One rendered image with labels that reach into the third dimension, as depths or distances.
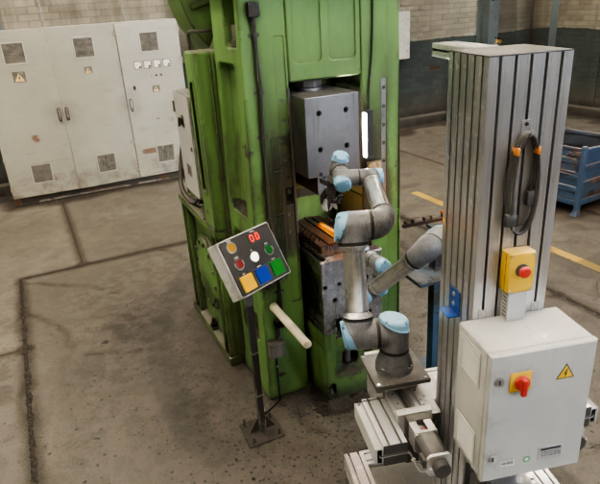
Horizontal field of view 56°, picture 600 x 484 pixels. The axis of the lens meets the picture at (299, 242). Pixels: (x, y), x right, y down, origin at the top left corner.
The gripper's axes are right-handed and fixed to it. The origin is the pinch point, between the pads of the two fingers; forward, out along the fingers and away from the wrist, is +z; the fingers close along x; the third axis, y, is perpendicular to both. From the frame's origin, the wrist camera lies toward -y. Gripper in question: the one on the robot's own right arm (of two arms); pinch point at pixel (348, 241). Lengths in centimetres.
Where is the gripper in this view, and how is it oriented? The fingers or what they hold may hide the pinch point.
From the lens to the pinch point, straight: 300.7
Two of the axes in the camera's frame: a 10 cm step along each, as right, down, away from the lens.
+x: 9.1, -2.2, 3.6
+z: -4.2, -3.1, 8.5
